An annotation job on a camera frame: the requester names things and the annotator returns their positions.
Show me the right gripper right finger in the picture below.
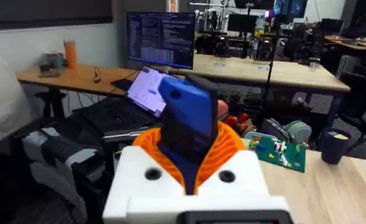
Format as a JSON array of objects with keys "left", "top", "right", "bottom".
[{"left": 194, "top": 121, "right": 271, "bottom": 197}]

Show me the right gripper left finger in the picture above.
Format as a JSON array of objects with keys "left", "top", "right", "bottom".
[{"left": 103, "top": 126, "right": 187, "bottom": 224}]

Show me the green board with toy blocks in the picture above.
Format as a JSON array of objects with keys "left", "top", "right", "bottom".
[{"left": 247, "top": 133, "right": 307, "bottom": 174}]

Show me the red toys heap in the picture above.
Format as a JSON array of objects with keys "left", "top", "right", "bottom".
[{"left": 217, "top": 99, "right": 250, "bottom": 133}]

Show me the open laptop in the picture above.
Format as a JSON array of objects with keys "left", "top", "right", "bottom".
[{"left": 73, "top": 65, "right": 183, "bottom": 138}]

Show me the round grey zip case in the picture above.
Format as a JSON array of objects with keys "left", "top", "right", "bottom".
[{"left": 284, "top": 120, "right": 313, "bottom": 144}]

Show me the black stand pole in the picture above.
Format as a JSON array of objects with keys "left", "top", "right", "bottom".
[{"left": 262, "top": 18, "right": 281, "bottom": 125}]

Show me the dark blue cup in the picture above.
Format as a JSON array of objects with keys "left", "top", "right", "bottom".
[{"left": 320, "top": 128, "right": 353, "bottom": 166}]

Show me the long wooden desk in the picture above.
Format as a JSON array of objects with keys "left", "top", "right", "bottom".
[{"left": 170, "top": 54, "right": 352, "bottom": 128}]

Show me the wooden desk with black legs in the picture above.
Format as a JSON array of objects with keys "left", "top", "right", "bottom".
[{"left": 15, "top": 63, "right": 140, "bottom": 119}]

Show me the computer monitor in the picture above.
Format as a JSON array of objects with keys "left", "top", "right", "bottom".
[{"left": 126, "top": 11, "right": 196, "bottom": 70}]

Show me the orange drink bottle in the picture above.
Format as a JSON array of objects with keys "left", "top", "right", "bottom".
[{"left": 63, "top": 39, "right": 78, "bottom": 70}]

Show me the teal container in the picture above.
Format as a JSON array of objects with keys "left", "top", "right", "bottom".
[{"left": 44, "top": 51, "right": 65, "bottom": 70}]

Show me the black office chair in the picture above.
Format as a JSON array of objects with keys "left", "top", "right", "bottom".
[{"left": 337, "top": 70, "right": 366, "bottom": 138}]

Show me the black background monitor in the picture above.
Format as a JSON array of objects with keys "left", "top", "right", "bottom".
[{"left": 227, "top": 13, "right": 258, "bottom": 34}]

